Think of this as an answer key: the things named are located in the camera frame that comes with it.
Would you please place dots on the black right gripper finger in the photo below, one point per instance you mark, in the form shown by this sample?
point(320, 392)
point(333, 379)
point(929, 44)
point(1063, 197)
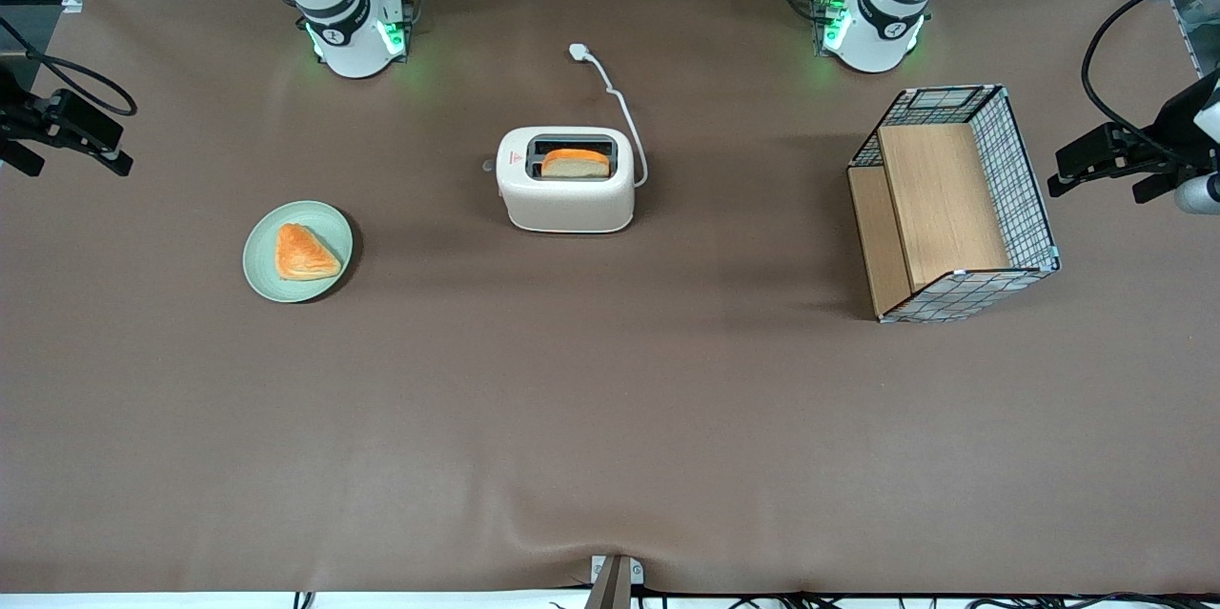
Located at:
point(88, 121)
point(112, 163)

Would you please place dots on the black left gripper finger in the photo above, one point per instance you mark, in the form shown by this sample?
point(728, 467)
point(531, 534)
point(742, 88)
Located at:
point(1064, 186)
point(1096, 153)

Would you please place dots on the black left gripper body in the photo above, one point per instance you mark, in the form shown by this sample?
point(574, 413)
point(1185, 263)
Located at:
point(1171, 128)

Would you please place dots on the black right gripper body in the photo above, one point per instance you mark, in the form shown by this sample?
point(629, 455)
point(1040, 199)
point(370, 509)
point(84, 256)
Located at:
point(11, 113)

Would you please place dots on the white two-slot toaster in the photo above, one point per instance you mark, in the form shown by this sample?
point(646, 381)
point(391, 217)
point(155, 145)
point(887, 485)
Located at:
point(572, 204)

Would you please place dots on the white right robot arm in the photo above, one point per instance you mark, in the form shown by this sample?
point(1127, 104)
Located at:
point(343, 28)

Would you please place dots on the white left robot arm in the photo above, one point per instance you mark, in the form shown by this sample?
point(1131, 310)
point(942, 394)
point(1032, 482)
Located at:
point(882, 28)

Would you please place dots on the pale green round plate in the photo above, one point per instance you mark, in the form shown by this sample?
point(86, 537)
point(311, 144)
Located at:
point(262, 271)

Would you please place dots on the triangular orange pastry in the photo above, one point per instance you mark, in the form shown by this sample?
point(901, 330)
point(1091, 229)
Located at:
point(303, 254)

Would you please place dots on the toast bread slice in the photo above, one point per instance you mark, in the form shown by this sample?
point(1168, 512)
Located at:
point(575, 166)

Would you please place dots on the brown table cover cloth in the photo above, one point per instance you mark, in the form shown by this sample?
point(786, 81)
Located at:
point(610, 399)

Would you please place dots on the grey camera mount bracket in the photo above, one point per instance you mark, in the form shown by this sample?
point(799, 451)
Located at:
point(612, 580)

